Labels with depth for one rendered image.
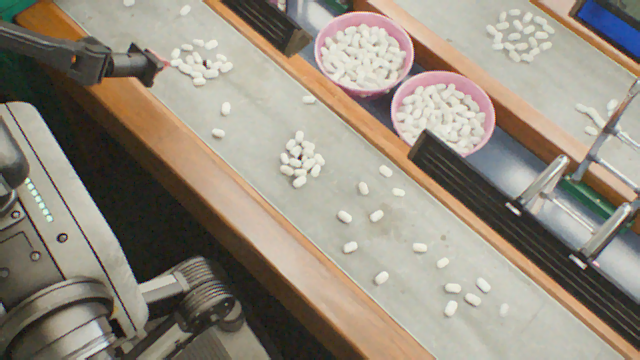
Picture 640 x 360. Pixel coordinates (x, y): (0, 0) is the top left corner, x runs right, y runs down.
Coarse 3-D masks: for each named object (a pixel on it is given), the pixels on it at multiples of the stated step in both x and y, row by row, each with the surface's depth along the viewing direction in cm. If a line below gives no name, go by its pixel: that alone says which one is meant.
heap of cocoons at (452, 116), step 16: (416, 96) 206; (432, 96) 207; (448, 96) 208; (464, 96) 209; (400, 112) 205; (416, 112) 204; (432, 112) 204; (448, 112) 204; (464, 112) 204; (400, 128) 202; (416, 128) 203; (432, 128) 202; (448, 128) 202; (464, 128) 202; (480, 128) 202; (448, 144) 199; (464, 144) 199
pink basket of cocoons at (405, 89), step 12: (432, 72) 207; (444, 72) 207; (408, 84) 206; (420, 84) 209; (432, 84) 210; (456, 84) 209; (468, 84) 207; (396, 96) 203; (480, 96) 205; (396, 108) 204; (480, 108) 206; (492, 108) 202; (396, 120) 204; (492, 120) 200; (408, 144) 198; (480, 144) 197
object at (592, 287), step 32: (416, 160) 159; (448, 160) 155; (448, 192) 157; (480, 192) 153; (512, 224) 150; (544, 224) 147; (544, 256) 148; (576, 256) 144; (576, 288) 146; (608, 288) 142; (608, 320) 144
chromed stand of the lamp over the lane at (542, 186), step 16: (560, 160) 153; (544, 176) 151; (560, 176) 160; (528, 192) 149; (544, 192) 167; (512, 208) 149; (560, 208) 167; (624, 208) 149; (608, 224) 147; (624, 224) 155; (592, 240) 145; (608, 240) 146; (592, 256) 145
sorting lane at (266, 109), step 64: (64, 0) 218; (192, 0) 220; (256, 64) 210; (192, 128) 199; (256, 128) 200; (320, 128) 201; (320, 192) 191; (384, 192) 192; (384, 256) 184; (448, 256) 184; (448, 320) 176; (512, 320) 177; (576, 320) 177
